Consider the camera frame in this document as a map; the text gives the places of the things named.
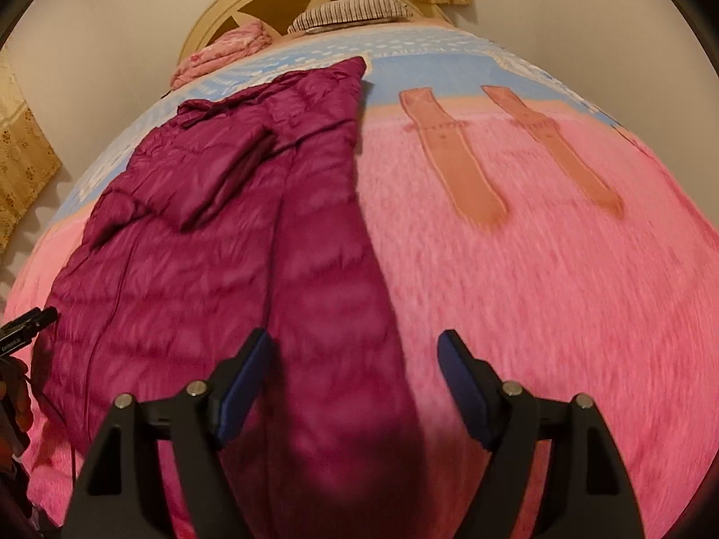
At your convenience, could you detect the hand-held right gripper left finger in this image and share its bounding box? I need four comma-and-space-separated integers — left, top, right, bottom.
59, 328, 274, 539

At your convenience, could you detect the pink folded quilt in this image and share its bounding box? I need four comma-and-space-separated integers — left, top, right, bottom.
171, 18, 274, 91

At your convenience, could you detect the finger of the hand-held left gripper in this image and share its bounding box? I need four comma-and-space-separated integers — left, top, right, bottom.
0, 306, 58, 358

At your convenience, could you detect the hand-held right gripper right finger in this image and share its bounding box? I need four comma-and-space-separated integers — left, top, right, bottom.
437, 328, 644, 539

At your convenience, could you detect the magenta quilted puffer jacket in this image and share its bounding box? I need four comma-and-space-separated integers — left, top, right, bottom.
31, 56, 428, 539

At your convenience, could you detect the bed with pink cover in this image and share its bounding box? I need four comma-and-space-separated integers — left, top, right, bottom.
0, 25, 719, 539

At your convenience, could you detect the person's left hand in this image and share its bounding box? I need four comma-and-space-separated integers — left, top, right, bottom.
0, 356, 36, 461

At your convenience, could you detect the striped pillow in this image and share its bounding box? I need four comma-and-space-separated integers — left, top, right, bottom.
288, 0, 413, 35

